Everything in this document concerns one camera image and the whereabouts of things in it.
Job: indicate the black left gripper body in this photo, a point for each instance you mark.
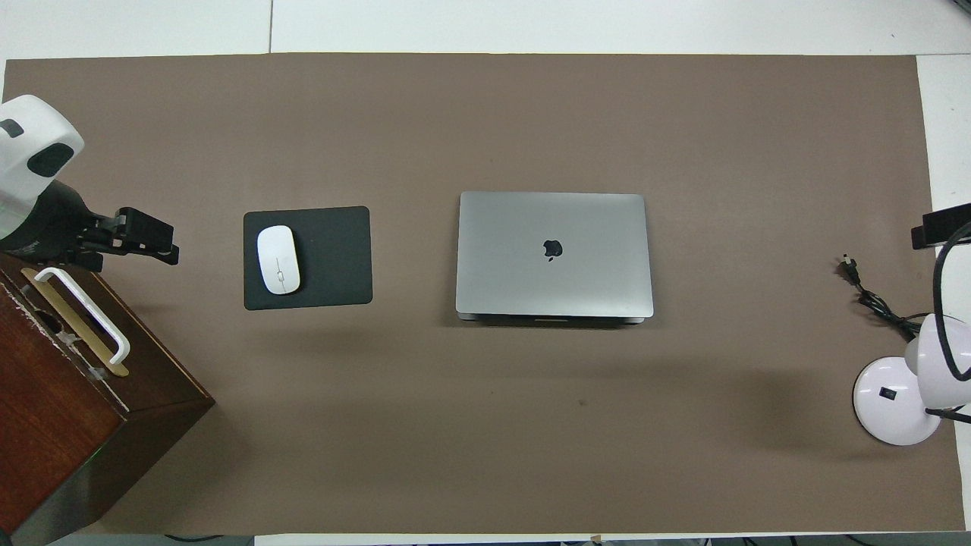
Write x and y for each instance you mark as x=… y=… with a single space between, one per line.
x=53 y=224

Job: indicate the grey laptop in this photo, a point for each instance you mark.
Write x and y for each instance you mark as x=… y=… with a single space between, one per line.
x=531 y=258

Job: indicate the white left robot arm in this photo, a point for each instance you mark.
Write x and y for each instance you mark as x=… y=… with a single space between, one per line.
x=30 y=144

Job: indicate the white computer mouse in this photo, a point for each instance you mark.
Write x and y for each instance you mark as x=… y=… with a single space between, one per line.
x=278 y=259

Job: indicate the brown table mat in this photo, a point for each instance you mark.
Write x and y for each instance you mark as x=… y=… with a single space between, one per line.
x=227 y=114

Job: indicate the black mouse pad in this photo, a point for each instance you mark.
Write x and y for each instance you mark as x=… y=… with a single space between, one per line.
x=334 y=258

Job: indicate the white desk lamp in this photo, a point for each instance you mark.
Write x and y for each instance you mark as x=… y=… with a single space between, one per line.
x=884 y=409

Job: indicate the dark wooden box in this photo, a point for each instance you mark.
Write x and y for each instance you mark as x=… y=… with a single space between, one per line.
x=45 y=425

